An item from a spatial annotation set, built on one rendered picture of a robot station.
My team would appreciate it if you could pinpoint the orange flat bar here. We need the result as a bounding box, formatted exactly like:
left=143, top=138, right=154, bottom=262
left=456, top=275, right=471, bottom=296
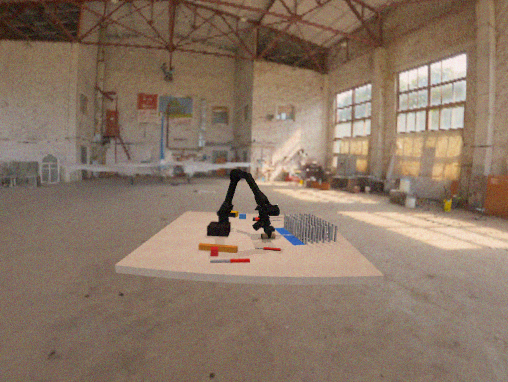
left=198, top=243, right=238, bottom=253

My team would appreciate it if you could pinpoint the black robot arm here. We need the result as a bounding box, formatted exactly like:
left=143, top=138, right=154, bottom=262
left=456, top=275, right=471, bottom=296
left=216, top=169, right=280, bottom=231

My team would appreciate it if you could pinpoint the blue tape strip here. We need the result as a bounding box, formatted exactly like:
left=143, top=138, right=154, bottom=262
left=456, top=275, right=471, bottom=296
left=275, top=228, right=305, bottom=245

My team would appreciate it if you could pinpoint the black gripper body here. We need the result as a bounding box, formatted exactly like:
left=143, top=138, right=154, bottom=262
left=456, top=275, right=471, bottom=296
left=259, top=215, right=275, bottom=234

